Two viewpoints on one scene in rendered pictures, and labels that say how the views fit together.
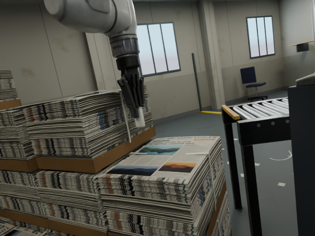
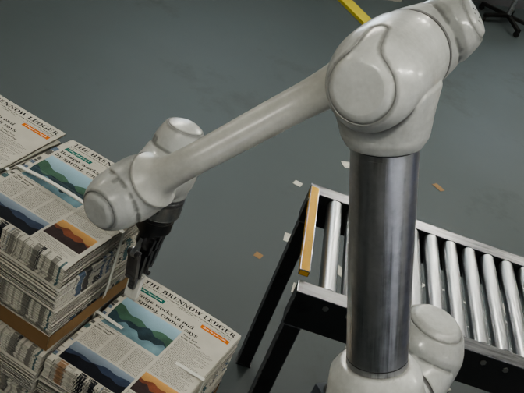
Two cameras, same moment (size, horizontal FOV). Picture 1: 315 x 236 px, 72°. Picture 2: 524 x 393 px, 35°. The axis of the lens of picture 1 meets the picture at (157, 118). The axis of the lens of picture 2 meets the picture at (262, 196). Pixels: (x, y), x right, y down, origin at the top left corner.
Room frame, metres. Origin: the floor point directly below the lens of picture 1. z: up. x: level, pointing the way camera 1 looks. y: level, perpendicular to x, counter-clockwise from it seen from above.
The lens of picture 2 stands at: (-0.63, 0.22, 2.16)
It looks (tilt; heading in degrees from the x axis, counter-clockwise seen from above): 33 degrees down; 346
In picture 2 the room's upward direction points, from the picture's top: 22 degrees clockwise
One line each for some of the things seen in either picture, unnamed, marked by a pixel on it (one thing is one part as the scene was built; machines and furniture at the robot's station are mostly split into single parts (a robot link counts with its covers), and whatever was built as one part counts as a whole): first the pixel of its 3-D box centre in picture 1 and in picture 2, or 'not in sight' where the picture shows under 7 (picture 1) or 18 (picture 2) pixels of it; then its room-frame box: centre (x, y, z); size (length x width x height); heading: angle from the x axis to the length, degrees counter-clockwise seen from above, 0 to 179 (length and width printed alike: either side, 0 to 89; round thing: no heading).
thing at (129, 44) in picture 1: (125, 47); (161, 200); (0.72, 0.06, 1.19); 0.09 x 0.09 x 0.06
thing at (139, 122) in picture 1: (138, 117); (133, 285); (0.72, 0.06, 0.96); 0.03 x 0.01 x 0.07; 62
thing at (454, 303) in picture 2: not in sight; (453, 290); (1.21, -0.90, 0.77); 0.47 x 0.05 x 0.05; 171
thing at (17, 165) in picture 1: (50, 147); not in sight; (0.96, 0.50, 0.86); 0.38 x 0.29 x 0.04; 150
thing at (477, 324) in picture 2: not in sight; (473, 297); (1.20, -0.97, 0.77); 0.47 x 0.05 x 0.05; 171
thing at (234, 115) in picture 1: (228, 111); (309, 228); (1.30, -0.44, 0.81); 0.43 x 0.03 x 0.02; 171
